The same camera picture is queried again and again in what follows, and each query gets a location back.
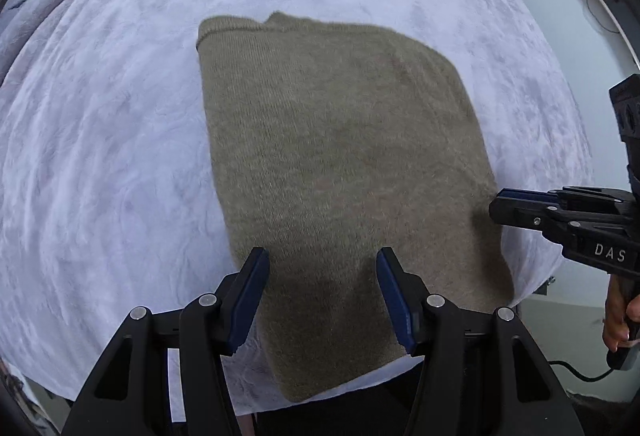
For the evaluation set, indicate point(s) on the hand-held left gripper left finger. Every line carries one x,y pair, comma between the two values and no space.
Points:
250,296

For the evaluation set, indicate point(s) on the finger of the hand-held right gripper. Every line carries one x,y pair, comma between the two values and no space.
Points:
530,196
520,213

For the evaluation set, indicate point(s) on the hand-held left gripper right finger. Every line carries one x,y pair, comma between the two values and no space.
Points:
395,306

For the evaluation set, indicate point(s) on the olive knit sweater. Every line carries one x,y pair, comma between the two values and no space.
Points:
340,141

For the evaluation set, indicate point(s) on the person's right hand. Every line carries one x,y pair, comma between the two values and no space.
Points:
614,316

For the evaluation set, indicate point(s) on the dark cloth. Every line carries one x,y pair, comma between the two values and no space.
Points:
340,406

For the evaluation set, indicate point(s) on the lavender plush blanket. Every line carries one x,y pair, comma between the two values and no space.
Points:
125,141

